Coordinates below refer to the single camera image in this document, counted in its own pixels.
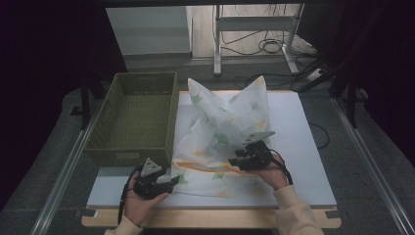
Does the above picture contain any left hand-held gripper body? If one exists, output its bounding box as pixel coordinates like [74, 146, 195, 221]
[132, 157, 174, 200]

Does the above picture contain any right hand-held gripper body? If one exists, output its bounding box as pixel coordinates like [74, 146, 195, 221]
[239, 130, 276, 171]

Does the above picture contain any white leaf-print laundry bag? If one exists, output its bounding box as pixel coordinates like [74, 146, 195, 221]
[170, 75, 278, 199]

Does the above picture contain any green woven basket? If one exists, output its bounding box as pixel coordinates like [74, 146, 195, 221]
[83, 71, 180, 168]

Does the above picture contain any person's left hand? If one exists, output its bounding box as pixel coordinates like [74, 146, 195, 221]
[123, 180, 169, 227]

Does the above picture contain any person's right hand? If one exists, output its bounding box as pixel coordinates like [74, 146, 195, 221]
[253, 152, 292, 192]

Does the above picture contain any white table mat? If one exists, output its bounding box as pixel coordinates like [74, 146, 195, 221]
[87, 91, 338, 209]

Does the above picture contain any white power strip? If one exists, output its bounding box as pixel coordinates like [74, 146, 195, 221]
[305, 68, 325, 83]

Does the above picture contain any black stand leg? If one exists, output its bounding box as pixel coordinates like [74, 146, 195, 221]
[345, 73, 358, 129]
[79, 77, 93, 130]

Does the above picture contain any white cabinet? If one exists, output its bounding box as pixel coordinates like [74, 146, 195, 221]
[105, 6, 194, 57]

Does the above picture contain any dark curtain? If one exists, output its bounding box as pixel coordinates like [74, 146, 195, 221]
[297, 0, 415, 170]
[0, 0, 127, 210]

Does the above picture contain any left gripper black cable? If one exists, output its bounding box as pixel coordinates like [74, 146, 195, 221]
[117, 164, 145, 226]

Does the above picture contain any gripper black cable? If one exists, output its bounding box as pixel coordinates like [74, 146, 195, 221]
[269, 148, 294, 186]
[117, 164, 145, 226]

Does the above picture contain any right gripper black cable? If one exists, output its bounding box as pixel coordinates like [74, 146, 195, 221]
[269, 148, 294, 186]

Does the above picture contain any thin black looped cable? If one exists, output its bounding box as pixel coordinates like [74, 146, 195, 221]
[309, 122, 331, 150]

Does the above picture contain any aluminium rail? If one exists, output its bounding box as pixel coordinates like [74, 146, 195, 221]
[30, 107, 101, 235]
[330, 97, 415, 235]

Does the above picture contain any long black floor cable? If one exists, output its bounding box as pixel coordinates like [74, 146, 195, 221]
[233, 71, 314, 91]

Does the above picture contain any bundle of black floor cables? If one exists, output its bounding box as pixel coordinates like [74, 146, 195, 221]
[221, 28, 317, 57]

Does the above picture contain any white metal stand frame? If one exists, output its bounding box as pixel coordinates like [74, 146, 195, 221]
[213, 3, 304, 76]

